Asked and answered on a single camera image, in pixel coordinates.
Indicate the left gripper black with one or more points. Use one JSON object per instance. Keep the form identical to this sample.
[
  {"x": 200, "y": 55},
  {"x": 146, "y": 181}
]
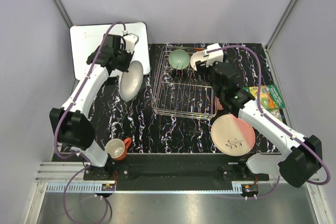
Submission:
[{"x": 129, "y": 56}]

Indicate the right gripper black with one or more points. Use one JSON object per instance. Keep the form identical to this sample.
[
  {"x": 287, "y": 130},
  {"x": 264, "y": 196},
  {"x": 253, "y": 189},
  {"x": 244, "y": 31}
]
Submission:
[{"x": 201, "y": 67}]

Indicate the small white bowl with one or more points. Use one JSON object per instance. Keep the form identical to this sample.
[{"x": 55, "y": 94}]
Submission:
[{"x": 198, "y": 56}]

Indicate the large white plate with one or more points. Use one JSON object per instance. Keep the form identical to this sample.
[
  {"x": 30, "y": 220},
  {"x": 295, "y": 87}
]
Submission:
[{"x": 130, "y": 82}]

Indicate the green ceramic bowl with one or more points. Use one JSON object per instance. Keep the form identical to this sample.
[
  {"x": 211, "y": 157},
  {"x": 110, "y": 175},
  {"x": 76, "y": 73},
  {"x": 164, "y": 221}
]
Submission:
[{"x": 179, "y": 59}]

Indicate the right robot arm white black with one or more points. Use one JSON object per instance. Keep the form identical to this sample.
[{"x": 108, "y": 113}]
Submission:
[{"x": 300, "y": 156}]

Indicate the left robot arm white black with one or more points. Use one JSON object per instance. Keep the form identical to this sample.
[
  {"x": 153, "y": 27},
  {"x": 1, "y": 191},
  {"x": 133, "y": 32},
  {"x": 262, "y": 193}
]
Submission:
[{"x": 70, "y": 124}]

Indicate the pink plastic cup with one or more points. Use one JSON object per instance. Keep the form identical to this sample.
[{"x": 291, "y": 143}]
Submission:
[{"x": 218, "y": 104}]

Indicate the black marble pattern mat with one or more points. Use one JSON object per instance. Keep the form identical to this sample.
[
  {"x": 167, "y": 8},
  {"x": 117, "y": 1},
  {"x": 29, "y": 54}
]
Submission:
[{"x": 151, "y": 133}]

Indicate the green children's book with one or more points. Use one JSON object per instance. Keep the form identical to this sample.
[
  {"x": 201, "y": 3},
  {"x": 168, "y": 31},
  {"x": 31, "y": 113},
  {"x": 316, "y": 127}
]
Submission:
[{"x": 272, "y": 101}]

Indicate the pink cream floral plate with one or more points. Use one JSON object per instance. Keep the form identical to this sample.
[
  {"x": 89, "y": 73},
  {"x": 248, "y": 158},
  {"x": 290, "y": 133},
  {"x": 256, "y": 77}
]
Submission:
[{"x": 232, "y": 136}]

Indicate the orange mug white inside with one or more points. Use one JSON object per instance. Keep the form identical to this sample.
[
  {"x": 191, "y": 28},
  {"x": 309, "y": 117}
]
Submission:
[{"x": 118, "y": 148}]

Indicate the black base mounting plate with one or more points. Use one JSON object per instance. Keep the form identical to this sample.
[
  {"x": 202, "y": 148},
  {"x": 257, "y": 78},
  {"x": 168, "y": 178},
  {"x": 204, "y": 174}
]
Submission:
[{"x": 167, "y": 173}]

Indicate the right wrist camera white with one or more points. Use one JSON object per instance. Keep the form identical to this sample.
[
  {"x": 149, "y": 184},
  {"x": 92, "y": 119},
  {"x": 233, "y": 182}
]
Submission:
[{"x": 213, "y": 53}]

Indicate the wire dish rack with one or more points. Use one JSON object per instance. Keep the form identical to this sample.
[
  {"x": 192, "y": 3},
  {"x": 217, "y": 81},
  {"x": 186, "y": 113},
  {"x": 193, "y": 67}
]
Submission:
[{"x": 181, "y": 92}]

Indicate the grey slotted cable duct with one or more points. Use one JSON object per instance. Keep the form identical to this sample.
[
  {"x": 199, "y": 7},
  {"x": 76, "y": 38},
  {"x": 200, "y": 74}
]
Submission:
[{"x": 78, "y": 187}]

